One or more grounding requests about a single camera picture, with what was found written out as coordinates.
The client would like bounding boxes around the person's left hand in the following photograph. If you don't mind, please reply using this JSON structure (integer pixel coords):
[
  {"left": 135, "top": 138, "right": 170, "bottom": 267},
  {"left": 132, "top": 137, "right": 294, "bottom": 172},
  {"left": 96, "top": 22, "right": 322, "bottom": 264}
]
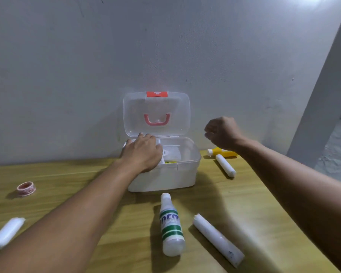
[{"left": 120, "top": 133, "right": 163, "bottom": 174}]

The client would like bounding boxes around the person's right hand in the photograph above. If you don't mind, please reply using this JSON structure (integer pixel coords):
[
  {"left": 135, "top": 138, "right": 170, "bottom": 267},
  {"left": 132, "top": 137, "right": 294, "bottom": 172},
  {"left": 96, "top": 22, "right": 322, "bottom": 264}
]
[{"left": 204, "top": 116, "right": 246, "bottom": 152}]

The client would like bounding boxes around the yellow small bottle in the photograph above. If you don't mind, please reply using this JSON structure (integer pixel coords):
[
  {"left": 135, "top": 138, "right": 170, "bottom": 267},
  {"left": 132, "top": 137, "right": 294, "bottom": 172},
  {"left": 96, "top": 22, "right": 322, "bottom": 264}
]
[{"left": 206, "top": 147, "right": 238, "bottom": 158}]

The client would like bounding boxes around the white first aid box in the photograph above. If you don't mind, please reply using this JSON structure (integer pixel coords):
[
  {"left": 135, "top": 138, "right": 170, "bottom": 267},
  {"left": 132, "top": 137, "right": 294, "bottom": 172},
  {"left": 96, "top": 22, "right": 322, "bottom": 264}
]
[{"left": 122, "top": 91, "right": 202, "bottom": 193}]

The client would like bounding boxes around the white green labelled bottle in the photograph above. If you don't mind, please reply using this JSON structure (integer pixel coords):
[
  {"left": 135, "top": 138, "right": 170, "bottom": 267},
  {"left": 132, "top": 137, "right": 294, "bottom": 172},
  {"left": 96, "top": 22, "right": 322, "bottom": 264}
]
[{"left": 159, "top": 193, "right": 186, "bottom": 257}]

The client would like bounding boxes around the long grey-marked white gauze roll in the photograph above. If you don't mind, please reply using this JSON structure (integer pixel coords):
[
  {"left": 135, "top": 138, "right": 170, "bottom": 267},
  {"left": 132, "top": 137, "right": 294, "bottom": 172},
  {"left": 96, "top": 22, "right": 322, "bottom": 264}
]
[{"left": 193, "top": 213, "right": 246, "bottom": 268}]

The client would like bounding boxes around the red white tape roll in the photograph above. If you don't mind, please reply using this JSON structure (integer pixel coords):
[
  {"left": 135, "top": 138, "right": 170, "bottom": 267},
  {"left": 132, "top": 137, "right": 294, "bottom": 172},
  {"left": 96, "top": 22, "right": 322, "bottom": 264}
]
[{"left": 16, "top": 181, "right": 37, "bottom": 198}]

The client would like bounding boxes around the short white gauze roll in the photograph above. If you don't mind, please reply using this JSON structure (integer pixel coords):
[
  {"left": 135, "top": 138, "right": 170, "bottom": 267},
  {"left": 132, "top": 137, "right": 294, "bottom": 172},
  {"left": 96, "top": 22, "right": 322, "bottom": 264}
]
[{"left": 0, "top": 217, "right": 27, "bottom": 252}]

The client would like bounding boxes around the person's right forearm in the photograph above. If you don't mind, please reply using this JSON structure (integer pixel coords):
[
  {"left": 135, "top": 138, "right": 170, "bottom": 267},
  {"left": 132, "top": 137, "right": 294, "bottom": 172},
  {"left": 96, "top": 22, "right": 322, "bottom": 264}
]
[{"left": 230, "top": 138, "right": 341, "bottom": 273}]

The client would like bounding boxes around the person's left forearm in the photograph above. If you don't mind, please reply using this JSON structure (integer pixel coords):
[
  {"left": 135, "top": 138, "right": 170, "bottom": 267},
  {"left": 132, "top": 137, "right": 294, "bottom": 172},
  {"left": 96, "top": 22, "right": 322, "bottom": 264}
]
[{"left": 0, "top": 157, "right": 144, "bottom": 273}]

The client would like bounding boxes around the wooden table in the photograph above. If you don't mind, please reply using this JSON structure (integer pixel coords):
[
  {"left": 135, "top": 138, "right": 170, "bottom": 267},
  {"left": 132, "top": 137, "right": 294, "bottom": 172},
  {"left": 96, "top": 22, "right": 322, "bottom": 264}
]
[{"left": 0, "top": 150, "right": 341, "bottom": 273}]

